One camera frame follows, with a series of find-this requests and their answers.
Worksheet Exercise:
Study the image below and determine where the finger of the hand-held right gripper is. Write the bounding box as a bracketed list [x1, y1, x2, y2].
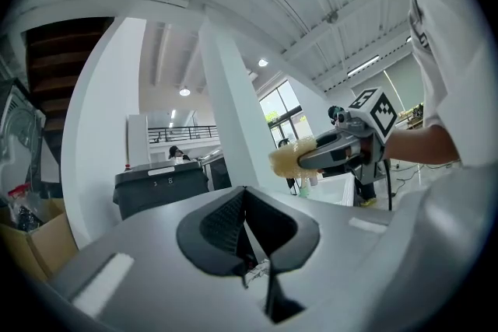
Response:
[296, 142, 350, 173]
[313, 127, 366, 149]

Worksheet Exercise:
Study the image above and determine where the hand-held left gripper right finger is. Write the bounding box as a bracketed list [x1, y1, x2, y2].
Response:
[244, 185, 393, 324]

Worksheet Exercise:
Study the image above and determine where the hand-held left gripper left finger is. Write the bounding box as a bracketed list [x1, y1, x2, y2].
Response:
[49, 185, 270, 332]

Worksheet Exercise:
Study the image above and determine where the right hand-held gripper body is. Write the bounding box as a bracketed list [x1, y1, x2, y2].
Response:
[333, 86, 399, 184]

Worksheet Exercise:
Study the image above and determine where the yellow sponge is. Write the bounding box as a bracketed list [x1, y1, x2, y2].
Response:
[267, 138, 323, 181]

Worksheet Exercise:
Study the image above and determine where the person's right forearm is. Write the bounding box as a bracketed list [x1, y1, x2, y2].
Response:
[384, 123, 463, 167]

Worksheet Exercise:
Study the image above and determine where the person's right hand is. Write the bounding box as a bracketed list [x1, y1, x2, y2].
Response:
[345, 138, 374, 167]

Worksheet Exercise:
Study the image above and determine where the green plastic bottle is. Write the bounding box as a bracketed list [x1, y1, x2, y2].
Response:
[296, 176, 314, 200]

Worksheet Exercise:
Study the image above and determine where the white sink table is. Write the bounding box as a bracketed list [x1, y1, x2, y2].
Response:
[310, 169, 358, 208]

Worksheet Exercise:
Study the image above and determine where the long ceiling light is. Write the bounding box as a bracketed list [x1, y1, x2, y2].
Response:
[345, 54, 381, 76]

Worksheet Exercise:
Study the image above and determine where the dark grey machine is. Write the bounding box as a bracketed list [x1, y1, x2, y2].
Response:
[112, 160, 212, 222]

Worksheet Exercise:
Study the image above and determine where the black cabinet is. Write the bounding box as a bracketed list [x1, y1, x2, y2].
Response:
[199, 152, 233, 192]

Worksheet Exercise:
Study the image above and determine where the person's white t-shirt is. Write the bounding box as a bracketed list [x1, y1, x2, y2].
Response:
[403, 0, 498, 178]

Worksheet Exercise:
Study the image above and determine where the large cardboard box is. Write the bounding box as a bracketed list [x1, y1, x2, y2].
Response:
[0, 197, 79, 284]

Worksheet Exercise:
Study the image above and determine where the black balcony railing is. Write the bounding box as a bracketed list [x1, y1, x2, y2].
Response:
[147, 124, 218, 145]

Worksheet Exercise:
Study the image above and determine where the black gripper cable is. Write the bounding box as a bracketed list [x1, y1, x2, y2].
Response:
[382, 158, 395, 212]

